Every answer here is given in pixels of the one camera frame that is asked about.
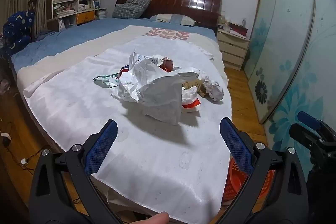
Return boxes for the light striped pillow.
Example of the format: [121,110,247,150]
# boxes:
[150,13,195,26]

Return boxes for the cream blanket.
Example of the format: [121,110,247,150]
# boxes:
[16,25,229,88]

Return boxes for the flowered glass wardrobe door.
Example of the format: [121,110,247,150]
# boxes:
[244,0,336,180]

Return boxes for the crumpled white paper ball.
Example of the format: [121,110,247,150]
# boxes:
[201,74,225,102]

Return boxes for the green snack wrapper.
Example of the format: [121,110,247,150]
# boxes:
[93,74,122,88]

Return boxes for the brown cardboard piece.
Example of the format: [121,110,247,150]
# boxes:
[182,79,208,97]

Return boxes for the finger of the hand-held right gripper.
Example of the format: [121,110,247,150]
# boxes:
[297,111,336,136]
[289,123,327,152]

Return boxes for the white cloth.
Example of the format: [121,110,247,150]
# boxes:
[23,36,233,223]

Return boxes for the orange plastic basket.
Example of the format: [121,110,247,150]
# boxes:
[222,158,275,206]

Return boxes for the red box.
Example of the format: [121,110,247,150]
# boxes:
[230,23,248,37]

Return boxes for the blue and red soda can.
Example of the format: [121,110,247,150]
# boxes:
[119,64,131,78]

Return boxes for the dark blue starry cloth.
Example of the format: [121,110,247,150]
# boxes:
[3,11,36,56]

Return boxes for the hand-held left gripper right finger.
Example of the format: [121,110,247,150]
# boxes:
[219,117,309,224]

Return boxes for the light wooden nightstand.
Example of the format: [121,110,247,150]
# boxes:
[217,29,250,71]

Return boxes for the person's left hand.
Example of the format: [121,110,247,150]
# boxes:
[137,211,170,224]

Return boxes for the white power adapter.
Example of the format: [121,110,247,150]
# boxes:
[0,132,12,146]

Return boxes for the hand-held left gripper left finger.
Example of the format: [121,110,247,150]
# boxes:
[28,119,124,224]

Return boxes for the grey checked pillow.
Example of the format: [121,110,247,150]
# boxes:
[112,0,152,19]

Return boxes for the blue bed sheet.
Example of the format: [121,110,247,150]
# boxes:
[10,17,219,67]

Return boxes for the dark red snack packet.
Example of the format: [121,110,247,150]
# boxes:
[160,57,174,73]

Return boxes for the crumpled white plastic bag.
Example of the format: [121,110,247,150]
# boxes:
[112,52,201,126]

